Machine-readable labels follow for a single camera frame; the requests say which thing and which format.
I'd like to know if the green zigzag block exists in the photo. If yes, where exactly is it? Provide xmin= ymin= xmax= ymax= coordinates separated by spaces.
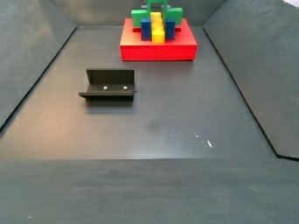
xmin=131 ymin=0 xmax=183 ymax=28

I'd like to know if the red board block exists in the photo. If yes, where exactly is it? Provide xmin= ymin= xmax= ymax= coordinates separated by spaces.
xmin=119 ymin=18 xmax=199 ymax=61

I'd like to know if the blue block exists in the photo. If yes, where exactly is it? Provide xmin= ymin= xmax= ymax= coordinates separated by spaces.
xmin=141 ymin=18 xmax=175 ymax=44

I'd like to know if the yellow block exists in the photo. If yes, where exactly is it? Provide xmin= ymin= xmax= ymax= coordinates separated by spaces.
xmin=151 ymin=12 xmax=164 ymax=44

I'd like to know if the black metal bracket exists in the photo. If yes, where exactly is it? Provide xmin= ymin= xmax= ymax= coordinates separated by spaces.
xmin=79 ymin=68 xmax=136 ymax=100

